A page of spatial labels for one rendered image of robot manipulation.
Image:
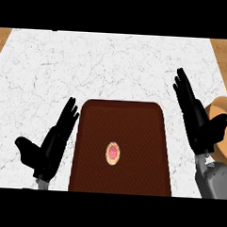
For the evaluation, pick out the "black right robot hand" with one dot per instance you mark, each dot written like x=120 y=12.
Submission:
x=196 y=123

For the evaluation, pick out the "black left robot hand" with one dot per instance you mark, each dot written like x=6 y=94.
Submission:
x=52 y=146

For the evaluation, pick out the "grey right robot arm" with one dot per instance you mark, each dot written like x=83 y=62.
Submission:
x=214 y=180

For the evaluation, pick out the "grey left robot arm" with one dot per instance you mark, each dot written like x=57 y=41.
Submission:
x=43 y=184

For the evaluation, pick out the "tan orange pot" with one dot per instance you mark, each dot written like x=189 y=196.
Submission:
x=226 y=130

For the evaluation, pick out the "pink frosted cupcake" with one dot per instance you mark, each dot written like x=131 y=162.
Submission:
x=112 y=153

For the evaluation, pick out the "dark brown tray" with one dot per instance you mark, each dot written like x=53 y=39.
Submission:
x=122 y=131

